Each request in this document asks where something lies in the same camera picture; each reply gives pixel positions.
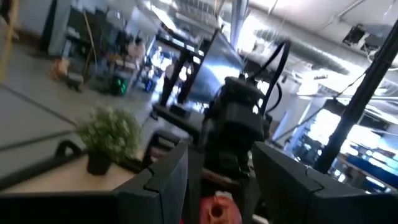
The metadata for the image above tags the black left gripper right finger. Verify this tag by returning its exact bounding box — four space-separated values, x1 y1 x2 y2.
252 142 398 224

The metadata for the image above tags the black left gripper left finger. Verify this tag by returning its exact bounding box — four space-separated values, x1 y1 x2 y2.
0 141 190 224

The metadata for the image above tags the dark red toy pomegranate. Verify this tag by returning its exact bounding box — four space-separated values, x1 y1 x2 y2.
198 193 243 224

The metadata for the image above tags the large grey monitor screen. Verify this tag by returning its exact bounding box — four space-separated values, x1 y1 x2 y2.
185 29 246 105

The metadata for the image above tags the green plant in black pot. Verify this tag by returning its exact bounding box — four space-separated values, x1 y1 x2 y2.
75 106 143 176

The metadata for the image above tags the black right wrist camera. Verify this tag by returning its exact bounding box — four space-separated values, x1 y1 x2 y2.
222 76 266 104

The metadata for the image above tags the black camera stand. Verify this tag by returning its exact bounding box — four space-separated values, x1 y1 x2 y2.
313 18 398 175

